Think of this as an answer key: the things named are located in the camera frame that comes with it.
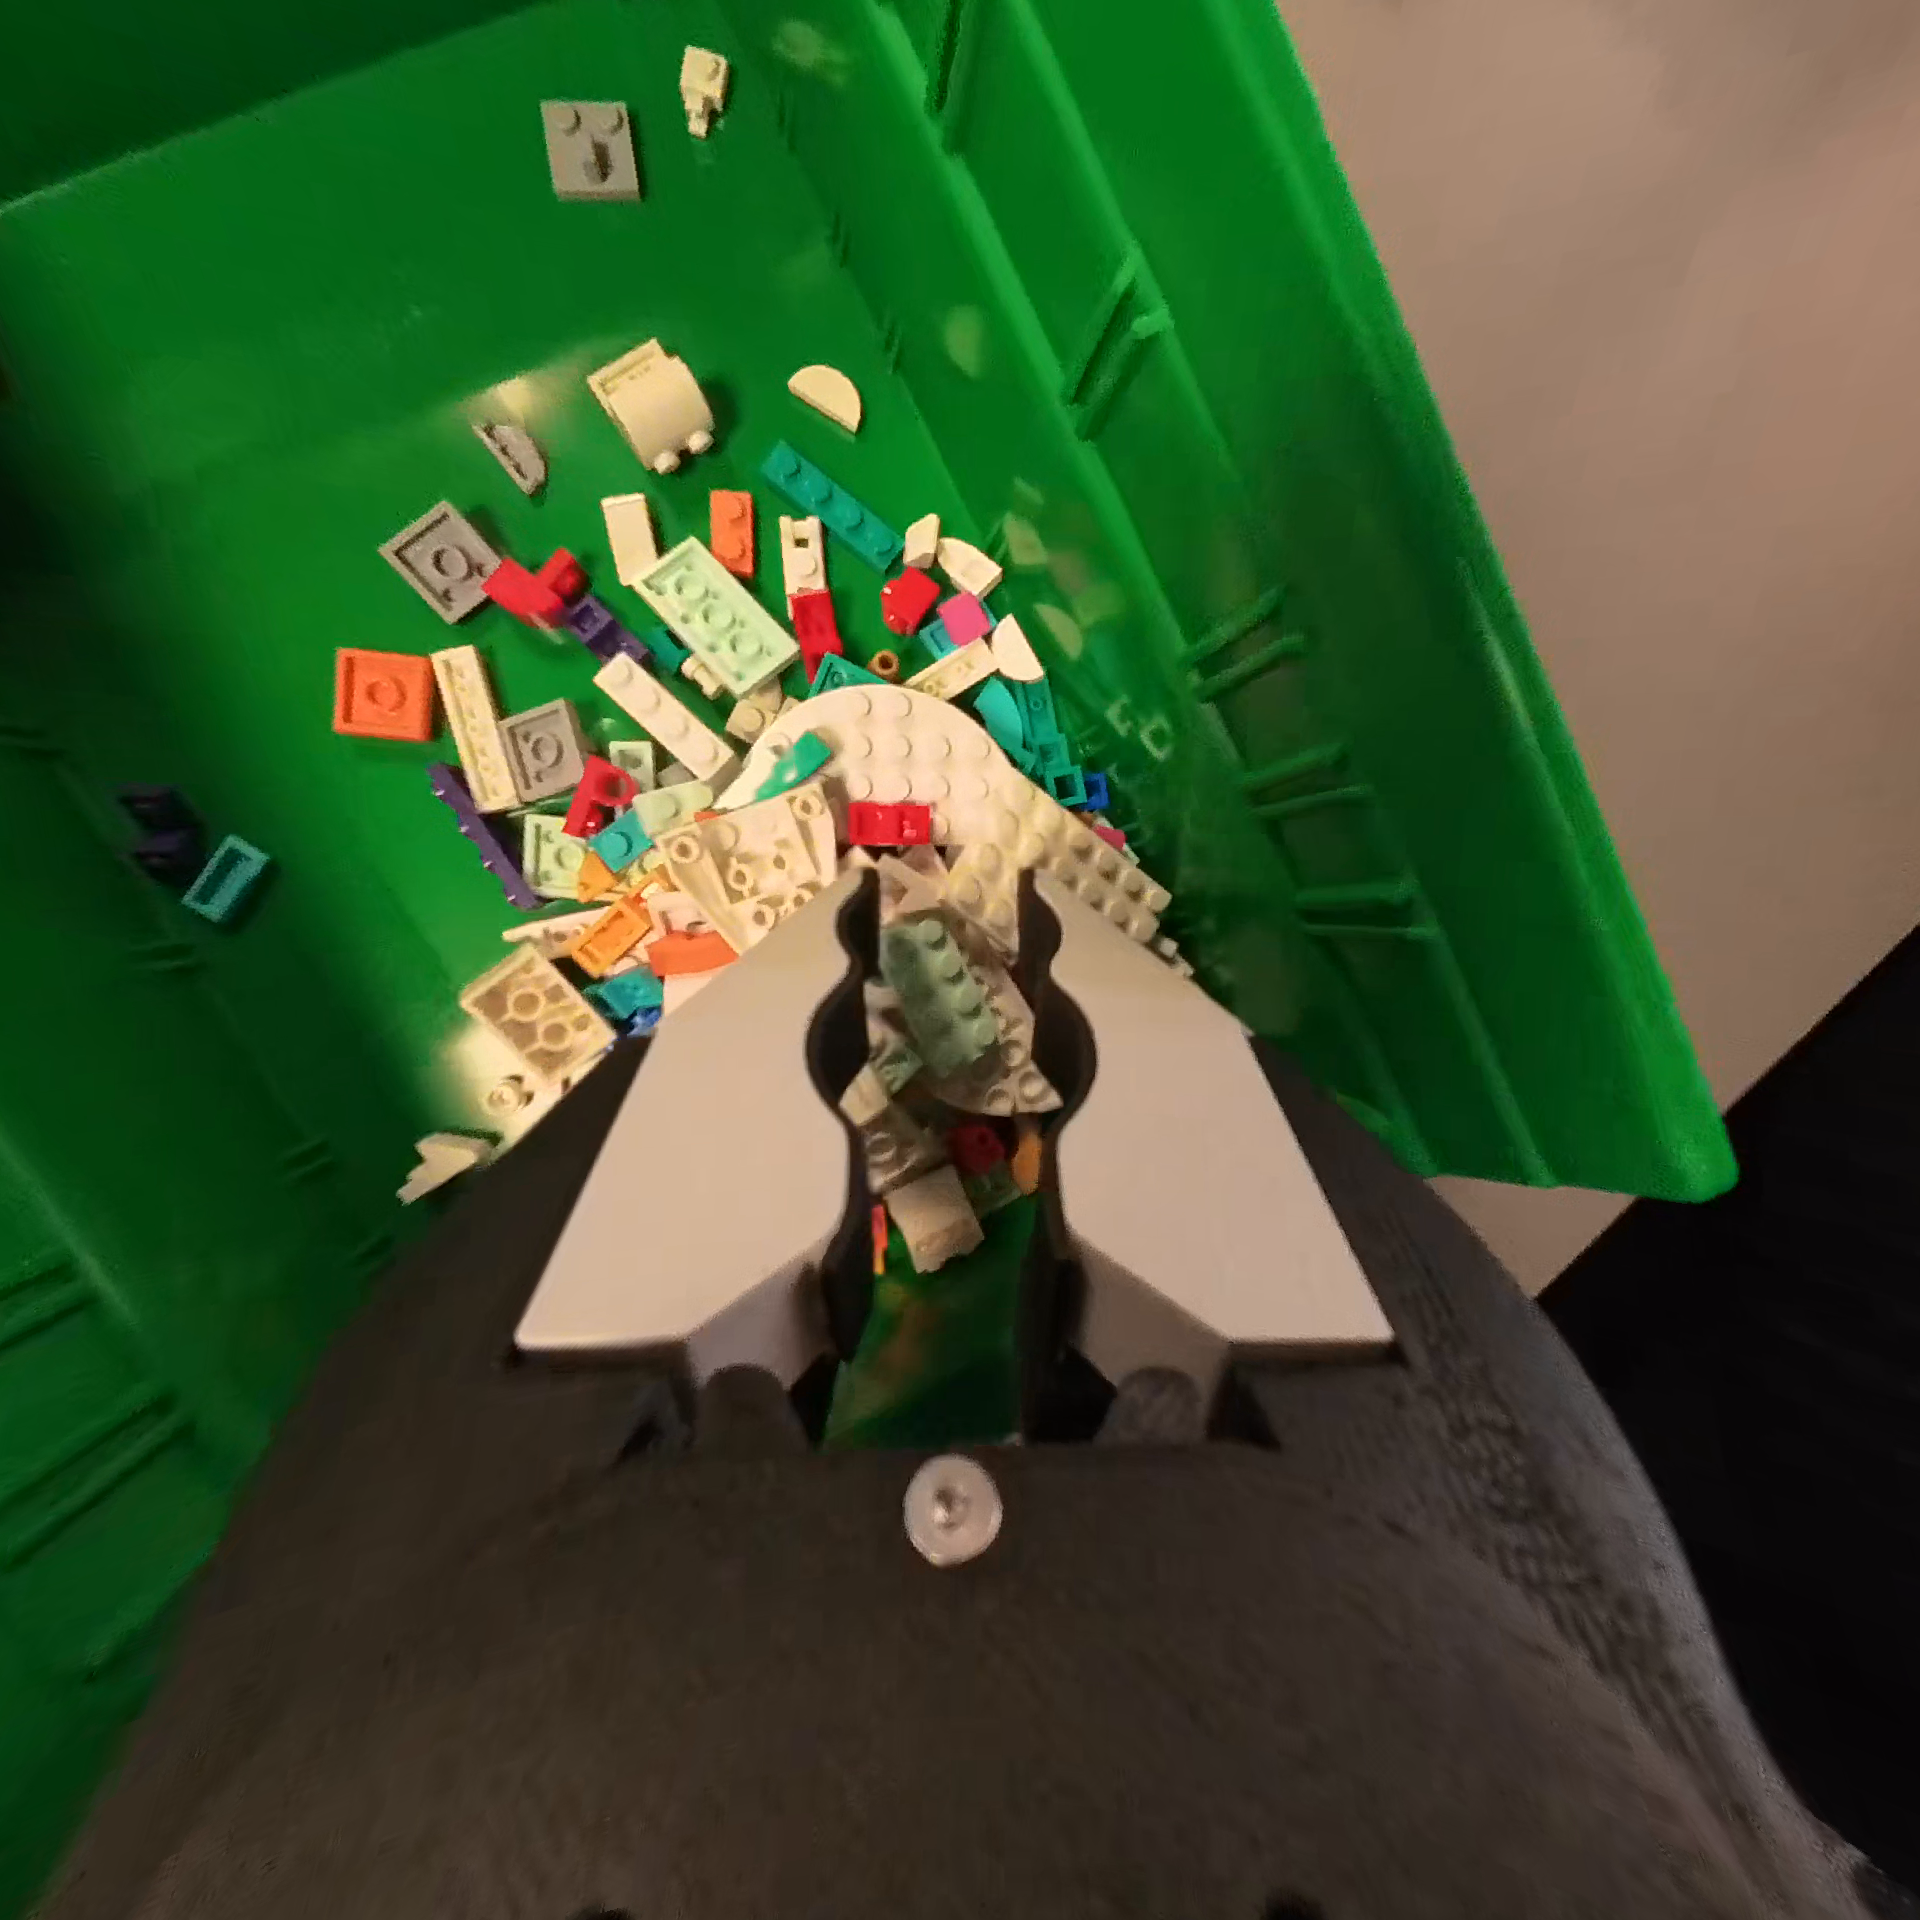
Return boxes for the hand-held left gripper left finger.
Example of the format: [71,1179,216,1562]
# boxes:
[513,866,885,1378]

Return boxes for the cream curved lego brick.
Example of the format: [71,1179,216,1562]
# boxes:
[584,338,720,472]

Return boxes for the pile of mixed lego pieces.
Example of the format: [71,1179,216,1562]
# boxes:
[333,440,1197,1277]

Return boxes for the dark blue lego slope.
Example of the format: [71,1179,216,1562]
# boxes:
[117,784,203,888]

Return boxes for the green plastic bin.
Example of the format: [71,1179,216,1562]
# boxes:
[0,0,1741,1920]

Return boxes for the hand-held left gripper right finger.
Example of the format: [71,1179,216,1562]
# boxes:
[1020,866,1401,1386]

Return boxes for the grey square lego plate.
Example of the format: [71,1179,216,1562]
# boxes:
[539,99,641,203]

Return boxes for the teal small lego brick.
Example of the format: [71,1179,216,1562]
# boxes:
[182,835,271,922]

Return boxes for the person's dark pants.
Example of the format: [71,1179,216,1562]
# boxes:
[1528,931,1920,1892]

